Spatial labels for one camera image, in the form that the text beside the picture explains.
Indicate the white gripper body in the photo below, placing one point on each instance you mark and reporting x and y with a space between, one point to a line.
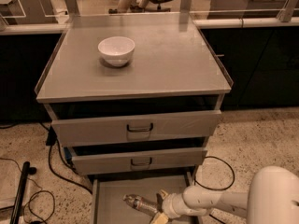
171 205

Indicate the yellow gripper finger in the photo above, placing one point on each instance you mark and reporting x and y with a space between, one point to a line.
160 218
161 195

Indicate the clear plastic water bottle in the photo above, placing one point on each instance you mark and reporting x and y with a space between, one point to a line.
141 204

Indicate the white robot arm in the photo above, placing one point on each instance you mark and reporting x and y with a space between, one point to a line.
273 198

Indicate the bottom grey drawer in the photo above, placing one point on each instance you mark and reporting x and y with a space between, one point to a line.
108 206

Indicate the grey drawer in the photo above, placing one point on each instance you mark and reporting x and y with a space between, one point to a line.
139 161
126 129
108 206

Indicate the middle grey drawer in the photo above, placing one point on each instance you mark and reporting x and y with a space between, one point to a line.
139 161

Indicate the grey drawer cabinet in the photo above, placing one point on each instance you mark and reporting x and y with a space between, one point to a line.
172 70

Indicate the top grey drawer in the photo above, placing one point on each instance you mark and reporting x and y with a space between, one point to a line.
126 129

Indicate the black pole on floor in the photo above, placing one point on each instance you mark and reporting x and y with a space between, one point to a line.
26 170

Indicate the white ceramic bowl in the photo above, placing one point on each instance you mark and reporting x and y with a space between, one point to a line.
117 50

